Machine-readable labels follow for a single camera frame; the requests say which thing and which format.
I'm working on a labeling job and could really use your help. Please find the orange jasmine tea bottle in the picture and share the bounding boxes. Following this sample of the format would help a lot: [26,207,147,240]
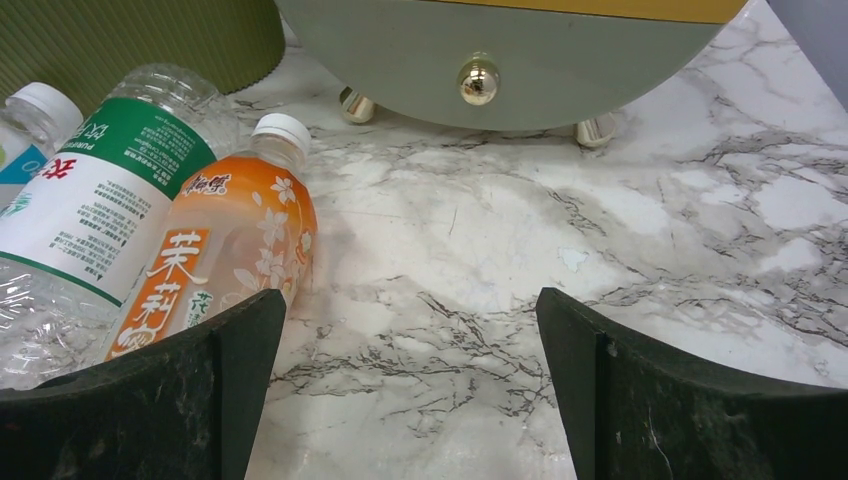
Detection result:
[99,113,318,361]

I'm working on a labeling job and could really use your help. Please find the green white label water bottle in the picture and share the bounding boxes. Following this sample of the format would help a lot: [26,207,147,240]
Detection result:
[1,64,239,390]

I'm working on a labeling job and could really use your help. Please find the white Suntory oolong tea bottle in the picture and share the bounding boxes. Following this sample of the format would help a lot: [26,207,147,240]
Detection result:
[1,82,83,206]

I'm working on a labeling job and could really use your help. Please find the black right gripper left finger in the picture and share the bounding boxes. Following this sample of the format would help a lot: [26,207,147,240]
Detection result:
[1,290,286,479]

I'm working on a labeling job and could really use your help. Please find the round drawer box gold knobs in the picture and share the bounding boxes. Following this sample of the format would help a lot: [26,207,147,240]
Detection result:
[279,1,743,131]

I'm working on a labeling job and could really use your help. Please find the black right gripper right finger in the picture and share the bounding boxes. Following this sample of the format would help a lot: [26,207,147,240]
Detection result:
[535,287,847,479]

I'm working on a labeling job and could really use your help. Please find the green ribbed plastic bin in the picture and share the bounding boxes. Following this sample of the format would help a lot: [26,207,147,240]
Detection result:
[1,0,286,114]

